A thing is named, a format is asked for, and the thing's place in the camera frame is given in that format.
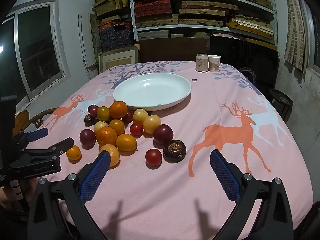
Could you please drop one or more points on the pale striped yellow fruit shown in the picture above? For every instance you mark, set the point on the pale striped yellow fruit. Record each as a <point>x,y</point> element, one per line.
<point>100,125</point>

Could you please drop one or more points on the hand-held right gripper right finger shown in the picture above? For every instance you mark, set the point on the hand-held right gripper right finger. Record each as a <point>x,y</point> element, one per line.
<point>225,177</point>

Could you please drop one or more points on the tan patched hanging cloth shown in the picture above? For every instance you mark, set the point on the tan patched hanging cloth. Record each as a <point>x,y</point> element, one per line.
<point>296,30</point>

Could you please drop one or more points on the brown board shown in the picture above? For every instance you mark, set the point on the brown board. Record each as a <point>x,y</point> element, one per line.
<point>172,50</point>

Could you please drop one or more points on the black panel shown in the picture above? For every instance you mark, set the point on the black panel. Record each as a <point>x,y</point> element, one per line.
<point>245,52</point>

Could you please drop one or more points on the small yellow tomato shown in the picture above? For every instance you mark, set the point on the small yellow tomato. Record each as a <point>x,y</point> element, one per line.
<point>103,113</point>

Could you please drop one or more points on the large orange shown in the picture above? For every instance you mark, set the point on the large orange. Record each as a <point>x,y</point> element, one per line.
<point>106,136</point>
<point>118,109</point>

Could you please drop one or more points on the dark purple fruit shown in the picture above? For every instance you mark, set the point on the dark purple fruit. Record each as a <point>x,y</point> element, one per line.
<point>90,106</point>

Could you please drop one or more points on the black round stool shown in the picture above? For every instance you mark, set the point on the black round stool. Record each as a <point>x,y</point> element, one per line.
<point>281,97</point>

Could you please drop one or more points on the dark brown mangosteen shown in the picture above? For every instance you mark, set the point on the dark brown mangosteen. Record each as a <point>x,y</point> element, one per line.
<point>174,151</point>
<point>88,120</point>

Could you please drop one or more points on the dark red plum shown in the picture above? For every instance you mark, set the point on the dark red plum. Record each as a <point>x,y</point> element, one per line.
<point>128,117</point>

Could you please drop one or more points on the white metal shelf unit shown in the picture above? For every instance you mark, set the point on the white metal shelf unit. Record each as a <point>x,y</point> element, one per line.
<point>130,5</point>

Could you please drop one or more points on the white oval plate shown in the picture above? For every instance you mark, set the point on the white oval plate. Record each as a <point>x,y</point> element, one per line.
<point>152,90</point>

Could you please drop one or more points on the pink deer print tablecloth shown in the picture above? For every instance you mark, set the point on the pink deer print tablecloth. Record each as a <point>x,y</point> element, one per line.
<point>212,105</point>

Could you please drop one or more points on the sliding glass window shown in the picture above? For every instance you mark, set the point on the sliding glass window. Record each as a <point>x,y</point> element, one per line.
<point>37,45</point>

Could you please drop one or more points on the beverage can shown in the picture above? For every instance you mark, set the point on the beverage can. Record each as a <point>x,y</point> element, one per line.
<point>202,62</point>

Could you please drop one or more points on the paper cup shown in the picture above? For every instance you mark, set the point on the paper cup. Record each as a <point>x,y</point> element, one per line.
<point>214,63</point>

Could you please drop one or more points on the small orange tomato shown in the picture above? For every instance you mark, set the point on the small orange tomato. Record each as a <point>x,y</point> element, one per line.
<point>116,126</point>
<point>73,152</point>
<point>126,142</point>

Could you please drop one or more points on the stack of tan woven boxes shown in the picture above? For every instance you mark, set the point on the stack of tan woven boxes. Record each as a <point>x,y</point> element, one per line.
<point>200,5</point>

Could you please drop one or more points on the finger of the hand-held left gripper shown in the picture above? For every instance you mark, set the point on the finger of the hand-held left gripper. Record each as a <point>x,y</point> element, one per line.
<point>62,145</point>
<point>37,133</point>

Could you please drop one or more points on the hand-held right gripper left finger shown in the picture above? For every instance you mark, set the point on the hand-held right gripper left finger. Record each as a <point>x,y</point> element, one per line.
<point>96,175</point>

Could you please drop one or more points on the white leaning board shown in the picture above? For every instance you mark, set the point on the white leaning board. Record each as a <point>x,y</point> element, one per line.
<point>85,40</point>

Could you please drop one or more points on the wooden chair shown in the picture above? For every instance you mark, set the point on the wooden chair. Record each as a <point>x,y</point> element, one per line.
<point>21,120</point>

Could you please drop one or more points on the large yellow tomato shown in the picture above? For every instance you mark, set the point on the large yellow tomato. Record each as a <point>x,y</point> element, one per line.
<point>115,155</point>

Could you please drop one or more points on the stack of mixed patterned boxes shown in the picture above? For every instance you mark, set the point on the stack of mixed patterned boxes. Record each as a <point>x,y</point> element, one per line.
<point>115,35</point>

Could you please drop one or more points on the purple plum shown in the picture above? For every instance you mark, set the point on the purple plum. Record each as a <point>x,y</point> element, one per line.
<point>87,137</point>
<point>163,134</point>

